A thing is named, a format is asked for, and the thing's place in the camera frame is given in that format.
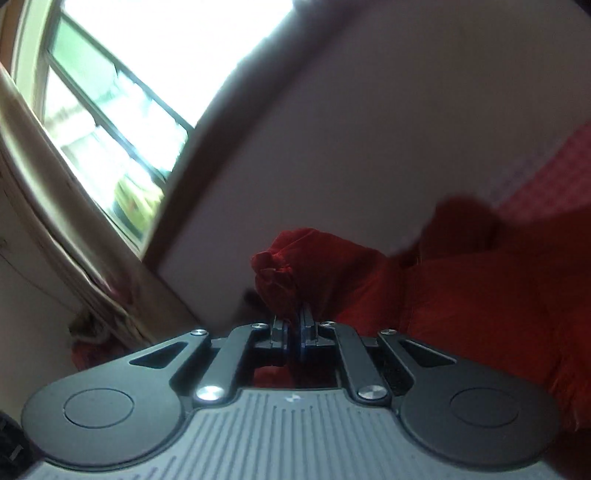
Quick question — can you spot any beige curtain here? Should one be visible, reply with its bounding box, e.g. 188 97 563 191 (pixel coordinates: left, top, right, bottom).
0 65 155 348

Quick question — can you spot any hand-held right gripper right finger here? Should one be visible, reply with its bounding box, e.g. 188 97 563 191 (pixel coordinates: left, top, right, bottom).
298 307 457 407

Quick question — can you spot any red checked bed sheet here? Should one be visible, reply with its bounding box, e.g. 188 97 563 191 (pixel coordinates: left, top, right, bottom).
489 119 591 219

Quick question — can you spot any window with brown frame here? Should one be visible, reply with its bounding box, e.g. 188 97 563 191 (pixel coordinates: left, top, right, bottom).
11 0 296 256

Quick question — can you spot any red garment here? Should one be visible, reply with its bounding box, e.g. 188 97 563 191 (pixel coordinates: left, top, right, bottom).
250 196 591 435

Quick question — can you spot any red patterned cloth pile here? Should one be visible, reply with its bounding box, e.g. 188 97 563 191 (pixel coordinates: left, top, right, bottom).
69 336 131 371

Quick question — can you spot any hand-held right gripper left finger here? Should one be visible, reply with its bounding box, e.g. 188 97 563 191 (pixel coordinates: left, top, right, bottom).
130 315 293 408

